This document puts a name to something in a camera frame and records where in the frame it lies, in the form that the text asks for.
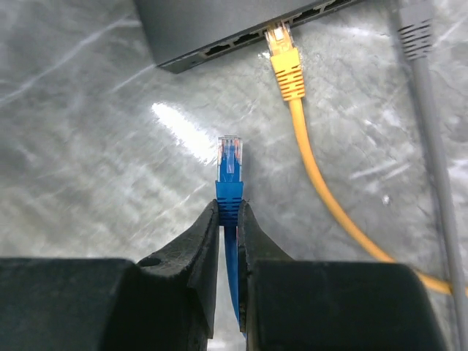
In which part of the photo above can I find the black TP-Link network switch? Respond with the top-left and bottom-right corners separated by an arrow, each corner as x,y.
135,0 -> 353,73

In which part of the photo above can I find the yellow ethernet cable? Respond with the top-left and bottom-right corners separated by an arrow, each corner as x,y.
263,20 -> 468,296

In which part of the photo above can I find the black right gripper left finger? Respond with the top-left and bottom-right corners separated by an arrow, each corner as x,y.
1,202 -> 219,350

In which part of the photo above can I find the blue ethernet cable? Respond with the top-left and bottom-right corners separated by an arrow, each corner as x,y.
214,135 -> 245,333

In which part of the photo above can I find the grey ethernet cable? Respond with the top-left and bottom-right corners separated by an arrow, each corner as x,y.
387,0 -> 468,351

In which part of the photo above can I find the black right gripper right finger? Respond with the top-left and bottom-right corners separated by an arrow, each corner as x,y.
238,203 -> 447,350

